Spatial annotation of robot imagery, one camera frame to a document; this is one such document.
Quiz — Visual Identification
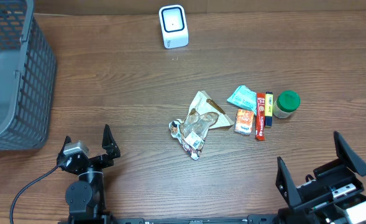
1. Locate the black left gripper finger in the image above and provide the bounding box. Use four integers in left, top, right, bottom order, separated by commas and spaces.
57, 136, 71, 167
102, 124, 121, 159

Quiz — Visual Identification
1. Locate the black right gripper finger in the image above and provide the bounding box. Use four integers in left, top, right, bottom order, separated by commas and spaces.
333, 131, 366, 177
275, 157, 302, 208

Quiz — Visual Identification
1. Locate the orange small snack box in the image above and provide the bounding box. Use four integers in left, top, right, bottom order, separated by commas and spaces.
234, 109, 254, 135

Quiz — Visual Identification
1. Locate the red snack stick packet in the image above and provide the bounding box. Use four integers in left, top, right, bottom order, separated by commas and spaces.
255, 93, 265, 141

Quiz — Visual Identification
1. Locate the green lid jar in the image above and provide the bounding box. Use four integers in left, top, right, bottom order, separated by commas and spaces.
273, 90, 301, 119

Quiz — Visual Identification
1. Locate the grey plastic mesh basket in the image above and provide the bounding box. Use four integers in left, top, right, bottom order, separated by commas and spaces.
0, 0, 57, 151

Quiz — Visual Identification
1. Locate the yellow highlighter pen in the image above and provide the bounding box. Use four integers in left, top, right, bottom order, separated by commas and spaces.
265, 91, 273, 127

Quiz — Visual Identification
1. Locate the teal plastic packet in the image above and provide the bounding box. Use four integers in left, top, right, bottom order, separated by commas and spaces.
227, 85, 257, 115

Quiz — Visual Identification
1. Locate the beige snack pouch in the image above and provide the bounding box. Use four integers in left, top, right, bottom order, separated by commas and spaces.
180, 90, 234, 139

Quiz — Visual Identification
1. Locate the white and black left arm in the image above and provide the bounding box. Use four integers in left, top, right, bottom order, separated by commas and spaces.
57, 125, 121, 224

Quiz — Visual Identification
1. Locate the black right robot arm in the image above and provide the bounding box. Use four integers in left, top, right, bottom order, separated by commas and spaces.
273, 131, 366, 224

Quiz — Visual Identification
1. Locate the white barcode scanner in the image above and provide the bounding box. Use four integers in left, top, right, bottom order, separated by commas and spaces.
158, 4, 189, 49

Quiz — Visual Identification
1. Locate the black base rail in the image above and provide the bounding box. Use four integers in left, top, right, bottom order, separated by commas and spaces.
58, 214, 277, 224

